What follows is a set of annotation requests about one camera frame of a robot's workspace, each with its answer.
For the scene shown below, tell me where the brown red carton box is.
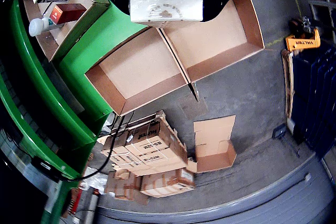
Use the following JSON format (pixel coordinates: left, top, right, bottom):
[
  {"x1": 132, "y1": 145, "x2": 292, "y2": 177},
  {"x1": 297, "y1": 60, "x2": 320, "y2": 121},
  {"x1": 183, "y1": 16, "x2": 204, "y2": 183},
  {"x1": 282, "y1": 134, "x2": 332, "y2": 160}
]
[{"x1": 49, "y1": 3, "x2": 87, "y2": 25}]

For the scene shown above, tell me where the green metal shelf unit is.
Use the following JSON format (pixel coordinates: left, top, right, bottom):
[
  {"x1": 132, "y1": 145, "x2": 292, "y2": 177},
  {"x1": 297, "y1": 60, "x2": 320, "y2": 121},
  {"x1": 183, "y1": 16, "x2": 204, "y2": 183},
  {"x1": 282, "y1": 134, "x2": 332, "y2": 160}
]
[{"x1": 0, "y1": 0, "x2": 116, "y2": 224}]

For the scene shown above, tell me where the shallow cardboard tray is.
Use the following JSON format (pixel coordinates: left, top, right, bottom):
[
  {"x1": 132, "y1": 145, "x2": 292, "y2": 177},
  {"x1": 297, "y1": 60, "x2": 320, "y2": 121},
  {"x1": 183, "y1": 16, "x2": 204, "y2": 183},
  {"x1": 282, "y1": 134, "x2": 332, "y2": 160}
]
[{"x1": 22, "y1": 0, "x2": 111, "y2": 63}]

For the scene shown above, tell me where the yellow pallet jack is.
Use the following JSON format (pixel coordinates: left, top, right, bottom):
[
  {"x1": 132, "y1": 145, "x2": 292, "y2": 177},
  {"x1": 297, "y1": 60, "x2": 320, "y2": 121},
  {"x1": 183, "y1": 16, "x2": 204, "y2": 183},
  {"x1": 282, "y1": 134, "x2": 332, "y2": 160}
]
[{"x1": 285, "y1": 18, "x2": 321, "y2": 51}]

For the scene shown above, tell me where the upright cardboard sheet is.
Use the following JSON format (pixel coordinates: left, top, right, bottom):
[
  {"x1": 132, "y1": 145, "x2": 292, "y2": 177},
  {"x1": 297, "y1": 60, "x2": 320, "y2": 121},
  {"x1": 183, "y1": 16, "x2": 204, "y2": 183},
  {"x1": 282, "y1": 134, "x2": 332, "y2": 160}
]
[{"x1": 281, "y1": 48, "x2": 295, "y2": 120}]

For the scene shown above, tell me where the white bottle teal label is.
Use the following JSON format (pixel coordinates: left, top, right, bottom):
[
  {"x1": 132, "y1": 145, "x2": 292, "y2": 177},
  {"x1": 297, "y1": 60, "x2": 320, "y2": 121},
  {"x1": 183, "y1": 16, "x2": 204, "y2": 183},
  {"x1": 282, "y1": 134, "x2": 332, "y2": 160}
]
[{"x1": 28, "y1": 16, "x2": 65, "y2": 38}]

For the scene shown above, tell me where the white plastic bag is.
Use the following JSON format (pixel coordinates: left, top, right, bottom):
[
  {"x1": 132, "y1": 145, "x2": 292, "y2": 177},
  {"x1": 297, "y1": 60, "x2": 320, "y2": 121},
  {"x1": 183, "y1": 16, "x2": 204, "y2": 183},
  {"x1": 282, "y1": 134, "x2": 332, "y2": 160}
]
[{"x1": 81, "y1": 166, "x2": 108, "y2": 196}]

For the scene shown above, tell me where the dark blue pallet stack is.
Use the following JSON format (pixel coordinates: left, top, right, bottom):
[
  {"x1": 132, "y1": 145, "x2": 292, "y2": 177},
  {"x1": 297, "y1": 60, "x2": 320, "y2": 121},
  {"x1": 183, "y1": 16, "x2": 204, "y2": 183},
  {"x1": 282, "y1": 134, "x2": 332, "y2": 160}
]
[{"x1": 291, "y1": 42, "x2": 336, "y2": 156}]

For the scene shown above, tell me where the black hanging cable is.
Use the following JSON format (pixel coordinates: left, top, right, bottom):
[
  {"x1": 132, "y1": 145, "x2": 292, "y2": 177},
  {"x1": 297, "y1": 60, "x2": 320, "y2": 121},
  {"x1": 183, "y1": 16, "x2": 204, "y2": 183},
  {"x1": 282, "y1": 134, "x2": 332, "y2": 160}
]
[{"x1": 59, "y1": 113, "x2": 135, "y2": 183}]

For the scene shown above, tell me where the flattened open cardboard box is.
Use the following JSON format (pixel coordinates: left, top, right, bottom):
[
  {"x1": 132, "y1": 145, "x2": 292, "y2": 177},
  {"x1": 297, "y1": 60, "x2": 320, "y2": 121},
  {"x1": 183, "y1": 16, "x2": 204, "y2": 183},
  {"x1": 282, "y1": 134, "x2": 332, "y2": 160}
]
[{"x1": 187, "y1": 115, "x2": 237, "y2": 174}]

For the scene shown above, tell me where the crumpled taped cardboard box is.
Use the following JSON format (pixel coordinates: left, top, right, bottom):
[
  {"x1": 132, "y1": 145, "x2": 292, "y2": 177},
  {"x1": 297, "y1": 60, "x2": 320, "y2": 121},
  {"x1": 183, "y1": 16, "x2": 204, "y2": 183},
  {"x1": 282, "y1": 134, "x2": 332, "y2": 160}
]
[{"x1": 104, "y1": 168, "x2": 150, "y2": 205}]

